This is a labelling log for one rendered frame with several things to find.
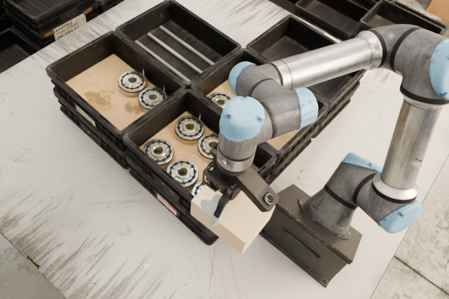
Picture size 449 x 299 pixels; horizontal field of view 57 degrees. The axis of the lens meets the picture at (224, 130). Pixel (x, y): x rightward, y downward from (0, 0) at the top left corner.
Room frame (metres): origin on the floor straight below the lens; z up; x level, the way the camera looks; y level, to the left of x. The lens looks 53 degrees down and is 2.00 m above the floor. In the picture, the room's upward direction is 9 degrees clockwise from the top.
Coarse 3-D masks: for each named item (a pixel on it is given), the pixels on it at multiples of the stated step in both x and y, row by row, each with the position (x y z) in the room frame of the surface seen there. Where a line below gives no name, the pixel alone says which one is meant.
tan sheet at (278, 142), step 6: (222, 84) 1.08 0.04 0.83; (228, 84) 1.09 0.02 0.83; (216, 90) 1.05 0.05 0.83; (222, 90) 1.05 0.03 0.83; (228, 90) 1.06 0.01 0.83; (234, 96) 1.03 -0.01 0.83; (294, 132) 0.91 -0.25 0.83; (276, 138) 0.87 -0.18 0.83; (282, 138) 0.87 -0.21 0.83; (288, 138) 0.88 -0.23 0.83; (270, 144) 0.84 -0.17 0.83; (276, 144) 0.84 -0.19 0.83; (282, 144) 0.85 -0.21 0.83
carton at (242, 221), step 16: (208, 192) 0.46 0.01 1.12; (240, 192) 0.48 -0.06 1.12; (192, 208) 0.43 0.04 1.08; (240, 208) 0.44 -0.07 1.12; (256, 208) 0.44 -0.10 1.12; (208, 224) 0.41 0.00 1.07; (224, 224) 0.39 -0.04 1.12; (240, 224) 0.40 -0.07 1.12; (256, 224) 0.40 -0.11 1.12; (224, 240) 0.38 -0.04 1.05; (240, 240) 0.36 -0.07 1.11
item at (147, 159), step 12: (180, 96) 0.90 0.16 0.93; (144, 120) 0.78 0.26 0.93; (132, 132) 0.73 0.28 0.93; (132, 144) 0.68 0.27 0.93; (144, 156) 0.65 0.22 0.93; (276, 156) 0.73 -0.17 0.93; (156, 168) 0.61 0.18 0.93; (264, 168) 0.67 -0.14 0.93; (168, 180) 0.58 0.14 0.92; (180, 192) 0.56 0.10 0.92
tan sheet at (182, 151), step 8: (184, 112) 0.92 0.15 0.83; (176, 120) 0.88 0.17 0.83; (168, 128) 0.84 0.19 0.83; (160, 136) 0.80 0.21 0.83; (168, 136) 0.80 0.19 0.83; (144, 144) 0.76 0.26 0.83; (176, 144) 0.78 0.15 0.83; (184, 144) 0.78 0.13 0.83; (192, 144) 0.79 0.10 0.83; (176, 152) 0.74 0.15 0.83; (184, 152) 0.75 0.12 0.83; (192, 152) 0.75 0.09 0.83; (192, 160) 0.72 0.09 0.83; (200, 160) 0.73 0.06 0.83; (200, 168) 0.70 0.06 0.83; (256, 168) 0.73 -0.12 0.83; (200, 176) 0.67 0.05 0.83
